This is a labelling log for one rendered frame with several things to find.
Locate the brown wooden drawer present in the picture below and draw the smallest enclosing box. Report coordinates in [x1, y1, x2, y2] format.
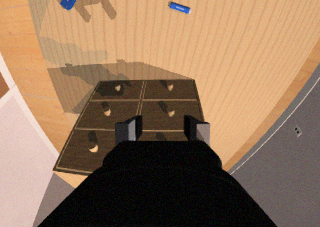
[90, 81, 144, 101]
[76, 102, 139, 131]
[140, 102, 202, 132]
[137, 134, 188, 141]
[57, 131, 115, 173]
[143, 80, 197, 101]

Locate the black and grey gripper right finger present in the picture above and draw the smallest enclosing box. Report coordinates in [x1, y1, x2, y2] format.
[184, 115, 210, 147]

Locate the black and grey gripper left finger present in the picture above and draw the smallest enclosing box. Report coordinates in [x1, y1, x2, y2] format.
[115, 115, 142, 145]

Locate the brown wooden chest of drawers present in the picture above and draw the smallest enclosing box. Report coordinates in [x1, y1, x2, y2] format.
[52, 79, 205, 188]

